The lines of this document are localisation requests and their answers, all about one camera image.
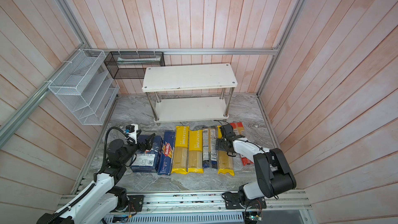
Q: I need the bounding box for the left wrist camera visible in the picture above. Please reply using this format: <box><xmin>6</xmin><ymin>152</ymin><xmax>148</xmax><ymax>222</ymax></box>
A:
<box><xmin>124</xmin><ymin>124</ymin><xmax>138</xmax><ymax>144</ymax></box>

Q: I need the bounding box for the dark blue clear spaghetti bag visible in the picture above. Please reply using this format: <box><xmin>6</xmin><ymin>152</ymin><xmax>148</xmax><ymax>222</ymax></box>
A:
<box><xmin>202</xmin><ymin>127</ymin><xmax>218</xmax><ymax>169</ymax></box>

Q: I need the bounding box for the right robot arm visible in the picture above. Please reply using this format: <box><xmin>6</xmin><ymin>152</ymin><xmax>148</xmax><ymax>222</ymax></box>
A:
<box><xmin>216</xmin><ymin>123</ymin><xmax>296</xmax><ymax>209</ymax></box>

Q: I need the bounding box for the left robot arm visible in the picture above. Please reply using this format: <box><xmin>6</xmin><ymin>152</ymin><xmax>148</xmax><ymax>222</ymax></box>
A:
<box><xmin>37</xmin><ymin>124</ymin><xmax>155</xmax><ymax>224</ymax></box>

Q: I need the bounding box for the white wire mesh rack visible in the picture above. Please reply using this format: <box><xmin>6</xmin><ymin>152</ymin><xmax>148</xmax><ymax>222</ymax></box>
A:
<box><xmin>49</xmin><ymin>49</ymin><xmax>119</xmax><ymax>125</ymax></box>

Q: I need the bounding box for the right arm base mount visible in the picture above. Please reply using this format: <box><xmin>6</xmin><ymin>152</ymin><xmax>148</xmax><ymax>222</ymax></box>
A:
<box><xmin>221</xmin><ymin>191</ymin><xmax>266</xmax><ymax>210</ymax></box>

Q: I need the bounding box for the wide blue Barilla pasta box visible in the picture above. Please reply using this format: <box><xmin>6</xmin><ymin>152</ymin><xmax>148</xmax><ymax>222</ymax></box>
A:
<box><xmin>130</xmin><ymin>136</ymin><xmax>163</xmax><ymax>173</ymax></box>

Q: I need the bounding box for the yellow pastatime spaghetti bag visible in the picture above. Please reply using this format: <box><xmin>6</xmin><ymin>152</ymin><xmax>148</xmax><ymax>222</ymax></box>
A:
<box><xmin>188</xmin><ymin>130</ymin><xmax>203</xmax><ymax>174</ymax></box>
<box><xmin>171</xmin><ymin>126</ymin><xmax>189</xmax><ymax>175</ymax></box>
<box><xmin>216</xmin><ymin>125</ymin><xmax>234</xmax><ymax>176</ymax></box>

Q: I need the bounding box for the narrow blue Barilla spaghetti box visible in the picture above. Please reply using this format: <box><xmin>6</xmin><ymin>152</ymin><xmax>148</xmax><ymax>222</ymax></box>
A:
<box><xmin>158</xmin><ymin>131</ymin><xmax>176</xmax><ymax>175</ymax></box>

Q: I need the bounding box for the red spaghetti bag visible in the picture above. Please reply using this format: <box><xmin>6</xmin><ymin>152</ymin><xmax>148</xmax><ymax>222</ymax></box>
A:
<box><xmin>230</xmin><ymin>122</ymin><xmax>254</xmax><ymax>166</ymax></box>

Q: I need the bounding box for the white two-tier shelf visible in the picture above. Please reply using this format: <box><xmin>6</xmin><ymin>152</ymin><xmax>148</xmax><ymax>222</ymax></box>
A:
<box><xmin>142</xmin><ymin>64</ymin><xmax>238</xmax><ymax>123</ymax></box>

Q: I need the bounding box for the black wire mesh basket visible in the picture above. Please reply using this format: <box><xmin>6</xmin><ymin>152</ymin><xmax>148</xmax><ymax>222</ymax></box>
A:
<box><xmin>104</xmin><ymin>51</ymin><xmax>165</xmax><ymax>79</ymax></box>

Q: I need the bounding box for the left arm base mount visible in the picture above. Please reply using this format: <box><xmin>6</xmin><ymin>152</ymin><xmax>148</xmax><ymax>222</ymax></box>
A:
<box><xmin>115</xmin><ymin>195</ymin><xmax>144</xmax><ymax>213</ymax></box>

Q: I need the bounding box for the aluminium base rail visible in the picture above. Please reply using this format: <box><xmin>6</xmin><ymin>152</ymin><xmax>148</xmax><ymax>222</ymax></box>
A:
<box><xmin>59</xmin><ymin>190</ymin><xmax>312</xmax><ymax>220</ymax></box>

